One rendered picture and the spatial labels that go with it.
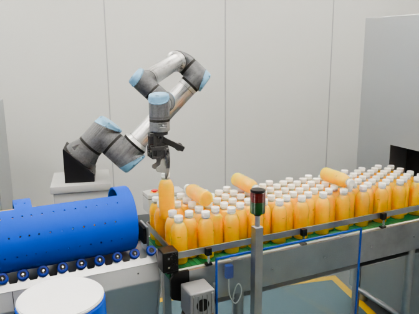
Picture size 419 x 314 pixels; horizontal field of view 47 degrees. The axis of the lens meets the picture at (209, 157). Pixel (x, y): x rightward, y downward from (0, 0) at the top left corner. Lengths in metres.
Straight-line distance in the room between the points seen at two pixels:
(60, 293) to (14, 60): 3.30
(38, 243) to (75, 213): 0.18
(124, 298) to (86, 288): 0.48
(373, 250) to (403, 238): 0.20
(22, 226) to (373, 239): 1.70
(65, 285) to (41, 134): 3.16
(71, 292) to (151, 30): 3.40
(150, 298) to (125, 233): 0.36
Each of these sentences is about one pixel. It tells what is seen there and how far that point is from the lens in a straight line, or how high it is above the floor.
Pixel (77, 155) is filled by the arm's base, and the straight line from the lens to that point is 2.75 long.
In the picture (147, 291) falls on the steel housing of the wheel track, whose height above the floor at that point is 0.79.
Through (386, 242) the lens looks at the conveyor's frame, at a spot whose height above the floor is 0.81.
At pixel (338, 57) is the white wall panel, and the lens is 5.37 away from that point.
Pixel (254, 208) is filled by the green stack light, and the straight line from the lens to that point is 1.98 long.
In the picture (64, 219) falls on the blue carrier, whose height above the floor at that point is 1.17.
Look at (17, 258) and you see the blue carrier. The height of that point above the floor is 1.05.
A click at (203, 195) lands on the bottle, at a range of 2.22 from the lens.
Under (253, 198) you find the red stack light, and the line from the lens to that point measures 1.97.
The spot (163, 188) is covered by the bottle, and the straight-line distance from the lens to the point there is 2.19.
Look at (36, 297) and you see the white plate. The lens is 1.74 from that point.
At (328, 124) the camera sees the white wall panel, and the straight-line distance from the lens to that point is 5.40.
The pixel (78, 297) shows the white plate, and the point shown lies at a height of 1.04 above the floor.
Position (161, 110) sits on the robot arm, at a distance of 2.10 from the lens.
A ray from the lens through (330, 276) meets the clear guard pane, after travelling 2.50.
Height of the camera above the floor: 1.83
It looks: 13 degrees down
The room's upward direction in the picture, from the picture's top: straight up
